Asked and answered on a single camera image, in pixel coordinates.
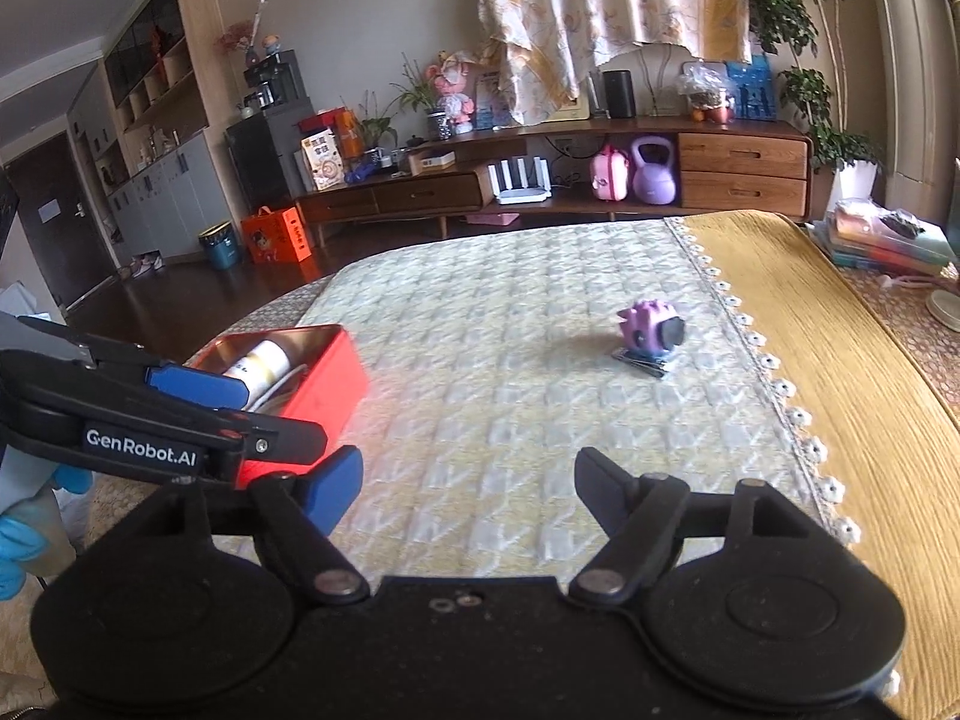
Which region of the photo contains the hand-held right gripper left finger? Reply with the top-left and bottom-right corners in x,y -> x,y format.
112,446 -> 370,605

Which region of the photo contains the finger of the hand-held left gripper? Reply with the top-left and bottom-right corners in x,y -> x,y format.
214,405 -> 329,466
15,315 -> 250,410

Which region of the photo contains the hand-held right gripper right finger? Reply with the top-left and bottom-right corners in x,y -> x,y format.
568,448 -> 833,602

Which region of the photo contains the white bottle yellow label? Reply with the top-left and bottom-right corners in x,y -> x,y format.
225,340 -> 293,391

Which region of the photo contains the red tin box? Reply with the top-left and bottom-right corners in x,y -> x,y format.
184,324 -> 372,488

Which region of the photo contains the person's left hand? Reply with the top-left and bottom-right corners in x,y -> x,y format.
0,465 -> 92,602

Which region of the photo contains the blue white packet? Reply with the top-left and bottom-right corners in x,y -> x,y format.
611,349 -> 672,380

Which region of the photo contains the teal bin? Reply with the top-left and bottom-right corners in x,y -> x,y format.
199,221 -> 242,271

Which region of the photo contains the pale quilted table cloth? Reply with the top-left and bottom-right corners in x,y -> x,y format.
217,217 -> 833,586

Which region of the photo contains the orange gift bag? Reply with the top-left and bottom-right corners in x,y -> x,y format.
240,206 -> 312,265

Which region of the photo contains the purple spiky toy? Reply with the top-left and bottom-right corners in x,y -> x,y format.
615,298 -> 687,361

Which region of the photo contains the dark door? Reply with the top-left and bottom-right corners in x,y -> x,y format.
4,131 -> 98,316

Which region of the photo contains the black mini fridge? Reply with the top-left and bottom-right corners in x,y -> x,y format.
225,97 -> 316,211

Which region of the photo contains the printed snack bag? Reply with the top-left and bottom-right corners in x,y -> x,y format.
300,133 -> 347,191

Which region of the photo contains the red gift bag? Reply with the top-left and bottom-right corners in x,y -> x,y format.
296,109 -> 361,158

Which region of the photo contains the white router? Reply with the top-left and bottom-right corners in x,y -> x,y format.
487,156 -> 554,205

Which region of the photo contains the black coffee machine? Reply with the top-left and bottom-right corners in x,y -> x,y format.
244,49 -> 301,117

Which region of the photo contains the pink toy case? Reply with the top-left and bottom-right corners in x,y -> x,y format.
590,146 -> 631,201

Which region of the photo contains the purple kettlebell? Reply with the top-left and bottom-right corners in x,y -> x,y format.
630,136 -> 680,205

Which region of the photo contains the potted orchid plant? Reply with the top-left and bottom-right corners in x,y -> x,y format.
394,52 -> 455,142

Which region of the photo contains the wooden TV cabinet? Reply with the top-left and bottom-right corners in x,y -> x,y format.
296,120 -> 815,241

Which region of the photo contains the stack of books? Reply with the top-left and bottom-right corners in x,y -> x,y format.
810,199 -> 960,278

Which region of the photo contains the pink plush doll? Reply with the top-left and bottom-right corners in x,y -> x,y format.
427,52 -> 477,136

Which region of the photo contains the white plate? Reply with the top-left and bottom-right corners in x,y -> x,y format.
926,289 -> 960,331

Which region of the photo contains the tall potted plant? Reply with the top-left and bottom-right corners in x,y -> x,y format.
750,0 -> 886,222

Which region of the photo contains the black cylinder speaker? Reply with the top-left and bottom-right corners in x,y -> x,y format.
604,70 -> 637,119

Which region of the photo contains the clear plastic fruit bag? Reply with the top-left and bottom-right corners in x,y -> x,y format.
681,64 -> 732,125

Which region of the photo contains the white fan-shaped board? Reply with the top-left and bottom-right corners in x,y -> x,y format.
600,45 -> 695,117

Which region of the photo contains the wooden wall shelf cabinet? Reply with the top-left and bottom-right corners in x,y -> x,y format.
67,0 -> 226,263

